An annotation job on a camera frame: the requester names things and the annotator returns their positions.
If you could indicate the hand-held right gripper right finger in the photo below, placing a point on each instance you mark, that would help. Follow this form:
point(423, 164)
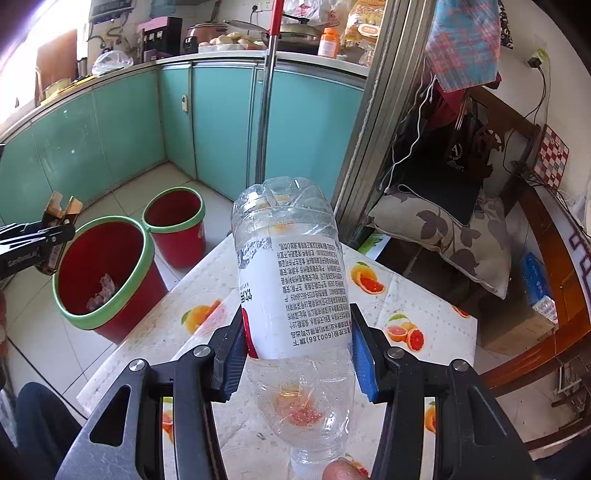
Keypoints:
point(364, 364)

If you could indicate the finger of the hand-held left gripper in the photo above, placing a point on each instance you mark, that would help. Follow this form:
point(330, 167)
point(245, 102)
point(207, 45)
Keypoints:
point(41, 242)
point(32, 227)

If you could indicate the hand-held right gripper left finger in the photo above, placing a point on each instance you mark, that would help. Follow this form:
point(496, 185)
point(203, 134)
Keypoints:
point(231, 364)

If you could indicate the small yellow carton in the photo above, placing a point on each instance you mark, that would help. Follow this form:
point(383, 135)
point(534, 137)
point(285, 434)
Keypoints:
point(60, 207)

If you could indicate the large red bucket green rim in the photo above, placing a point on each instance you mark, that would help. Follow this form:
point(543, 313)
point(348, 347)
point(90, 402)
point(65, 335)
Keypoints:
point(106, 258)

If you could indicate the printed paper ball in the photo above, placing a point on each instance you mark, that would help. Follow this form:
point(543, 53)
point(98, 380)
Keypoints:
point(102, 293)

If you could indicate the clear plastic bottle white label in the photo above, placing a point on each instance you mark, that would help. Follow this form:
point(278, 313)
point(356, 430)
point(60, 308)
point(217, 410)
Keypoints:
point(295, 277)

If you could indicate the person's right hand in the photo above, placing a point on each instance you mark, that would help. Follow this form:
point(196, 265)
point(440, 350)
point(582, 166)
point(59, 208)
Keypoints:
point(342, 470)

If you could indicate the fruit print tablecloth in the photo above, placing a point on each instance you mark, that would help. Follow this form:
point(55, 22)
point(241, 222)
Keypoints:
point(415, 295)

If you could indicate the teal kitchen cabinets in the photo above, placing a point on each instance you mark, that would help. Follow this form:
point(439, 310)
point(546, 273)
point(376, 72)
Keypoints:
point(115, 129)

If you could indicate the small red bucket green rim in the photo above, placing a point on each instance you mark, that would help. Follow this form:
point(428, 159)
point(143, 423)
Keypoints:
point(175, 221)

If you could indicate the cardboard box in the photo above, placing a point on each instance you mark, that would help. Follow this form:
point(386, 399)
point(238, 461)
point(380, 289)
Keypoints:
point(512, 332)

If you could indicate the leaf print pillow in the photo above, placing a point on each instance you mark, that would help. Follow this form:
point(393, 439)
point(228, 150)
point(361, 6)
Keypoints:
point(443, 235)

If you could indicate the person's leg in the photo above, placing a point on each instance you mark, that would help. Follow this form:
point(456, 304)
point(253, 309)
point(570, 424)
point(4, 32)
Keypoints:
point(46, 429)

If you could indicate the wooden cutting board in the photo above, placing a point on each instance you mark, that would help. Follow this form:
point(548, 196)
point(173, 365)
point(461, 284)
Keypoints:
point(57, 57)

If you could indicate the clear plastic bag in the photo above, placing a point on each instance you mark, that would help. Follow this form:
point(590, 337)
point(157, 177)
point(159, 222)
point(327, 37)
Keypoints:
point(113, 63)

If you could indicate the blue tissue packet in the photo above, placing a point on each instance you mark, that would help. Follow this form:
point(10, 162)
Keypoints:
point(538, 284)

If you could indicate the wooden armchair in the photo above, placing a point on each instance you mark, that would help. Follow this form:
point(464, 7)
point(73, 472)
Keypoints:
point(563, 277)

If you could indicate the black countertop appliance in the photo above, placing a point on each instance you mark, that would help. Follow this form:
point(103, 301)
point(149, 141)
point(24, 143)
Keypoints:
point(161, 39)

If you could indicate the small black appliance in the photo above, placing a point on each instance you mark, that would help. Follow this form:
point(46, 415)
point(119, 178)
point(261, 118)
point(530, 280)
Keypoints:
point(190, 46)

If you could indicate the brown rice cooker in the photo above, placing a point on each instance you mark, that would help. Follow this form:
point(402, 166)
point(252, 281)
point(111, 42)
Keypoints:
point(207, 34)

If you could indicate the pile of potatoes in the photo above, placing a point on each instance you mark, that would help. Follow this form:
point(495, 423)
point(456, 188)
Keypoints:
point(231, 41)

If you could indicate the red checkered box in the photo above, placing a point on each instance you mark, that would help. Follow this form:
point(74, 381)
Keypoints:
point(551, 154)

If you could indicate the orange lidded jar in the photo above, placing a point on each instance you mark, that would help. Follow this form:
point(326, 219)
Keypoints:
point(329, 44)

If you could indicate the metal wok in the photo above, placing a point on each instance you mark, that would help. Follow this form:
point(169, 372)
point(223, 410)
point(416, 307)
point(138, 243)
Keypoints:
point(298, 31)

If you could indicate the plaid hanging cloth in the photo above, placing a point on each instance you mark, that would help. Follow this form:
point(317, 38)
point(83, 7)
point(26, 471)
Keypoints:
point(461, 46)

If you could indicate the yellow snack packet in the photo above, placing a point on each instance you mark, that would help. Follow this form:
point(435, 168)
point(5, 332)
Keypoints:
point(362, 23)

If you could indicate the wall water heater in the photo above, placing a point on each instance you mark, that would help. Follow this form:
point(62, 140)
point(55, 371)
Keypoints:
point(111, 10)

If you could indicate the metal sliding door frame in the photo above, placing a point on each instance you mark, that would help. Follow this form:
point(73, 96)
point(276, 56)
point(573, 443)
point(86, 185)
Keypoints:
point(383, 106)

